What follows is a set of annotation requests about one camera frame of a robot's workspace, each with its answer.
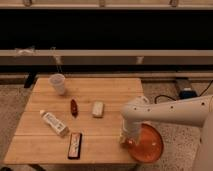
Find blue power adapter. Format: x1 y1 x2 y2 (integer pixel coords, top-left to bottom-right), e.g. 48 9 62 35
179 89 197 99

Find dark red small object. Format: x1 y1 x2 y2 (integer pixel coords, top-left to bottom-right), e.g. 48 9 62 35
70 99 78 117

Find long wooden bench rail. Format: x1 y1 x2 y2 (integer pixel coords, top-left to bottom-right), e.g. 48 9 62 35
0 49 213 66

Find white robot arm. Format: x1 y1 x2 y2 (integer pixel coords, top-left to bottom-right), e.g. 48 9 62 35
121 95 213 171

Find white tube with label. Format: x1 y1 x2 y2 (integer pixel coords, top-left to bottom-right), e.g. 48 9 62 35
40 110 69 137

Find white sponge block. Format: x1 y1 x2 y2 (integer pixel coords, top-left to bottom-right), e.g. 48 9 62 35
92 101 104 118

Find orange ceramic bowl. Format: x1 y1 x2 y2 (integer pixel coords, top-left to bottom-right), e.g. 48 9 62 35
127 123 164 163

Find dark rectangular candy bar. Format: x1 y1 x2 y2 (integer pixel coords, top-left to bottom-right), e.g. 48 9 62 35
68 133 82 159

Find black cable on floor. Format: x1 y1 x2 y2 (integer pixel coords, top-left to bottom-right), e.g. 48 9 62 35
153 79 213 104

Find clear plastic cup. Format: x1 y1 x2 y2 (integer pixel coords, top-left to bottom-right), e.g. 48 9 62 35
49 74 66 95

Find wooden table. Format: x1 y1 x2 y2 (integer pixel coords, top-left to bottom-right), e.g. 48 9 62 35
4 78 143 164

